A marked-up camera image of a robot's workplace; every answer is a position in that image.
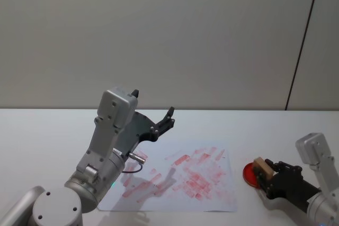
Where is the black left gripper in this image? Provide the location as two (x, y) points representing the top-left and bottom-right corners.
(120, 89), (176, 156)

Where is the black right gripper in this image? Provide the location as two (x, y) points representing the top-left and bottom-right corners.
(254, 158), (322, 207)

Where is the wooden stamp block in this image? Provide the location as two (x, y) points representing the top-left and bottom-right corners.
(252, 157), (275, 182)

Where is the round red ink pad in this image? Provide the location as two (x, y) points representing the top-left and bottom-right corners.
(242, 162), (263, 190)

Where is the white paper with red marks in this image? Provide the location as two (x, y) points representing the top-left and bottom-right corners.
(97, 141), (238, 213)

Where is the thin dark cable silver plug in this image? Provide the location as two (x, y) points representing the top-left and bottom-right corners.
(121, 150), (149, 174)

